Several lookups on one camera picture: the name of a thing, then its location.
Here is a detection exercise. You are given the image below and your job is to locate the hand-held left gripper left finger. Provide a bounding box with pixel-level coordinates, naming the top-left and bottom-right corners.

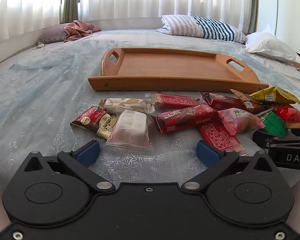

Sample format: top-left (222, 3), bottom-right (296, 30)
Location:
top-left (23, 139), bottom-right (116, 193)

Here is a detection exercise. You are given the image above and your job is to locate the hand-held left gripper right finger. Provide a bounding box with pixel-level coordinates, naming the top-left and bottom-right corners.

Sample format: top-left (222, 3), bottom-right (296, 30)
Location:
top-left (181, 139), bottom-right (278, 193)

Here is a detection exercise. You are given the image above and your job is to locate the green snack packet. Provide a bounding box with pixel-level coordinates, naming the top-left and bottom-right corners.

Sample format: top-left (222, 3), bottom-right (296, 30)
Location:
top-left (259, 111), bottom-right (288, 138)

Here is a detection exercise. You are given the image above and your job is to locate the bright red snack packet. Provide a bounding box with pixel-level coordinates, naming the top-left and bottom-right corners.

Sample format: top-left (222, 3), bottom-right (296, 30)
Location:
top-left (274, 104), bottom-right (300, 130)

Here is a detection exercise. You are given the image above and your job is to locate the pink pastry packet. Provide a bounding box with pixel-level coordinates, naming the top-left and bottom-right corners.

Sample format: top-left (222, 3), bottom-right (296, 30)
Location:
top-left (217, 107), bottom-right (265, 136)

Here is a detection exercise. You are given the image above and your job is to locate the dark red candy packet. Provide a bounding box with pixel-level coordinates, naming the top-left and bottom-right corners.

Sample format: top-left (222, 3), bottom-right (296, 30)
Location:
top-left (70, 105), bottom-right (118, 140)

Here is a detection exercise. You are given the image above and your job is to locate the brown snack packet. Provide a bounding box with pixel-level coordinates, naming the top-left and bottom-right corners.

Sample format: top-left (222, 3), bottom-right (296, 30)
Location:
top-left (229, 89), bottom-right (268, 115)

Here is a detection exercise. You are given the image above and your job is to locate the large dark red wafer bar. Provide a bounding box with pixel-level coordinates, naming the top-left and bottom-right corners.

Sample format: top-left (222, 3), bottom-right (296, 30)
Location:
top-left (150, 104), bottom-right (220, 134)

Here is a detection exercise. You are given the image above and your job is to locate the yellow snack packet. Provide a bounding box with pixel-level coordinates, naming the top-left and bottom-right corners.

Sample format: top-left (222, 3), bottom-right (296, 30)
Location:
top-left (249, 86), bottom-right (300, 105)

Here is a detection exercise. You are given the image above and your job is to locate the translucent white pastry packet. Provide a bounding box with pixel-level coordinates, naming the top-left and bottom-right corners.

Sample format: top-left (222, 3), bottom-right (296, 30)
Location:
top-left (105, 109), bottom-right (155, 156)

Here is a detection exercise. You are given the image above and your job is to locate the small dark red chocolate bar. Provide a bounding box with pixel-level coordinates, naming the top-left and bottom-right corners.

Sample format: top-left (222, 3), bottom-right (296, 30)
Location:
top-left (199, 92), bottom-right (243, 111)

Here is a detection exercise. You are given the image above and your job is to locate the cream biscuit packet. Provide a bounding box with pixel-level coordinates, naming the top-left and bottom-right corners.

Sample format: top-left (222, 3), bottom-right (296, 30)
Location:
top-left (98, 97), bottom-right (156, 115)

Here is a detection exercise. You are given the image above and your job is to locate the red cracker packet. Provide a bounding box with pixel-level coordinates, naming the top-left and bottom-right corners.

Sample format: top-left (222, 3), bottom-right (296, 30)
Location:
top-left (144, 92), bottom-right (201, 109)

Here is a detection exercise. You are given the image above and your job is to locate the wooden tray with handles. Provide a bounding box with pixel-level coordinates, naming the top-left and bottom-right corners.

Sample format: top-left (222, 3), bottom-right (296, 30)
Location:
top-left (87, 47), bottom-right (269, 92)

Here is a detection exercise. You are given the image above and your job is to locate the white pillow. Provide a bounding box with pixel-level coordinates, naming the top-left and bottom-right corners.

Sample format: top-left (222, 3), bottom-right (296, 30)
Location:
top-left (245, 24), bottom-right (300, 64)

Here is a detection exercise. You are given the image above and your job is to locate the pink crumpled cloth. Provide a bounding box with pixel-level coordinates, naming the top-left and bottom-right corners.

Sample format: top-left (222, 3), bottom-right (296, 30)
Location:
top-left (63, 20), bottom-right (102, 43)

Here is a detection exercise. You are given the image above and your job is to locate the purple pillow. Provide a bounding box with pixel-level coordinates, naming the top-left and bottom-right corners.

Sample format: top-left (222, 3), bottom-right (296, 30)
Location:
top-left (34, 24), bottom-right (69, 45)

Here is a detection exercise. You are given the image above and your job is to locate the striped folded quilt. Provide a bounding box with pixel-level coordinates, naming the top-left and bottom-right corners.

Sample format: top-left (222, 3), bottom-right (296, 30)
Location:
top-left (156, 14), bottom-right (247, 43)

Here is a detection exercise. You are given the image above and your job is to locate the green curtain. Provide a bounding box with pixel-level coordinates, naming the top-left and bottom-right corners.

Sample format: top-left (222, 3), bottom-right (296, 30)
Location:
top-left (239, 0), bottom-right (260, 34)
top-left (59, 0), bottom-right (78, 24)

